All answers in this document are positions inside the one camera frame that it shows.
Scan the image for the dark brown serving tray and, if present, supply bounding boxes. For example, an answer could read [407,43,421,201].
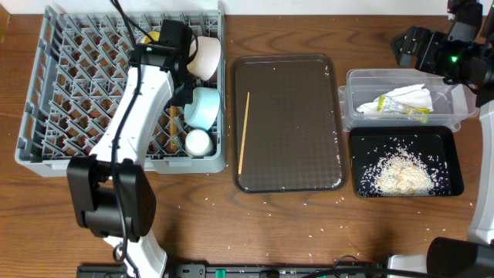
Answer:
[231,54,349,194]

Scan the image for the yellow plate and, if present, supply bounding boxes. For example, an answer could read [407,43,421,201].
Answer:
[140,31,160,44]

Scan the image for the wrapper and napkin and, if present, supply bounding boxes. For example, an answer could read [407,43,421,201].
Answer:
[356,83,434,123]

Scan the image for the light blue bowl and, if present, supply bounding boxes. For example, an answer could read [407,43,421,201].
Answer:
[184,87,220,131]

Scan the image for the black waste tray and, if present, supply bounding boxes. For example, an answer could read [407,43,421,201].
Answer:
[350,126,465,197]

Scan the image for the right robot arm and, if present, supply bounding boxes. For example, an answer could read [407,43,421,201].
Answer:
[378,1,493,277]

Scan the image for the grey dishwasher rack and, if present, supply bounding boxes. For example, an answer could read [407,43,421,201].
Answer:
[15,7,227,177]

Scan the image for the rice and food scraps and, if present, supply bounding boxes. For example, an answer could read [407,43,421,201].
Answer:
[357,145,451,197]

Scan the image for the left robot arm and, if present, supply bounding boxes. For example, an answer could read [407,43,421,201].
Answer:
[66,19,198,277]

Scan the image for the white paper cup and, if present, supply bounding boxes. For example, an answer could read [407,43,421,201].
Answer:
[185,129,213,158]

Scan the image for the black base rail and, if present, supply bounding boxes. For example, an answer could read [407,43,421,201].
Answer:
[76,262,464,278]

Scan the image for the wooden chopstick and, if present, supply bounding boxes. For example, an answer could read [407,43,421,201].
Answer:
[238,92,250,175]
[168,106,180,153]

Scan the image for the clear plastic bin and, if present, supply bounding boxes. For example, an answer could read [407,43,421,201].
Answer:
[338,69,479,131]

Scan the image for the white pink bowl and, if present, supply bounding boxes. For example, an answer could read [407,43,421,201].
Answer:
[187,36,222,81]

